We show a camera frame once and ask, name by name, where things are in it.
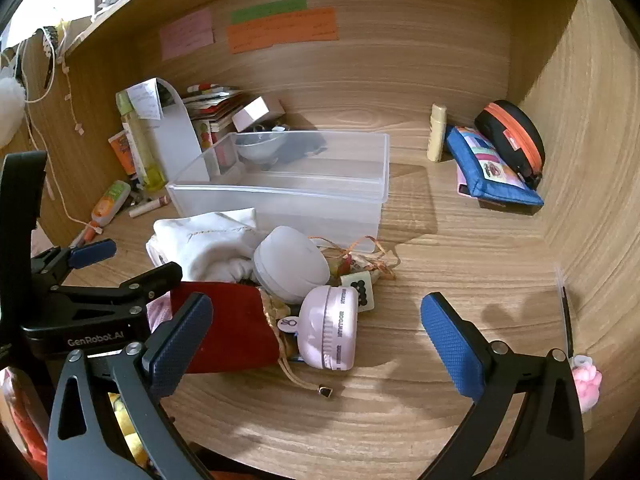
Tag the orange small box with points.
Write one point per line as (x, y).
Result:
(122, 150)

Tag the wooden desktop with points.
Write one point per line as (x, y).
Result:
(450, 260)

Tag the blue zip pouch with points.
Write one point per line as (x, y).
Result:
(480, 180)

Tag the stack of booklets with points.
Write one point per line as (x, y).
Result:
(215, 105)

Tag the green sticky note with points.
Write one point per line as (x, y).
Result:
(270, 9)

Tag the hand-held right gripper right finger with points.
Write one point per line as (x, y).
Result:
(450, 345)

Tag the pink and white box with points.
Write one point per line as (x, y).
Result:
(255, 112)

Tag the white tile with black dots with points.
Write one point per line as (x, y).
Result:
(361, 290)

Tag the orange and green tube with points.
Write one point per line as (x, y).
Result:
(107, 205)

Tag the pink sticky note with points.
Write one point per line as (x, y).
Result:
(187, 35)

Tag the cream plastic bottle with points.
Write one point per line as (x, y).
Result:
(436, 135)

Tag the black case with orange zip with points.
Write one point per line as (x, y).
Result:
(515, 125)

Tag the white printed receipt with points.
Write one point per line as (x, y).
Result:
(145, 100)

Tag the metal bowl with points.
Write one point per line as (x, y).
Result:
(257, 147)

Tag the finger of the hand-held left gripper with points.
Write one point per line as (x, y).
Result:
(92, 252)
(150, 280)

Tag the clear plastic storage bin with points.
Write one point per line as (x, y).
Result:
(300, 195)

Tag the charm with orange ribbon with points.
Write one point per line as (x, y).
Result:
(350, 260)

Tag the white cloth pouch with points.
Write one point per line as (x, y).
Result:
(200, 245)

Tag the white lip balm stick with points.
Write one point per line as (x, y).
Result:
(147, 207)

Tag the pink flat booklet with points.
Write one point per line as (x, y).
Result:
(462, 182)

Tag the orange sticky note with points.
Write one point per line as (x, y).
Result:
(285, 32)

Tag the yellow-green tall bottle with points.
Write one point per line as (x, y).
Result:
(142, 155)

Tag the orange pen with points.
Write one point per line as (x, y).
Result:
(82, 237)

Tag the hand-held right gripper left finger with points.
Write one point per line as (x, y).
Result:
(180, 340)

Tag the red gold ornament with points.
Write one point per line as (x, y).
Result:
(235, 330)

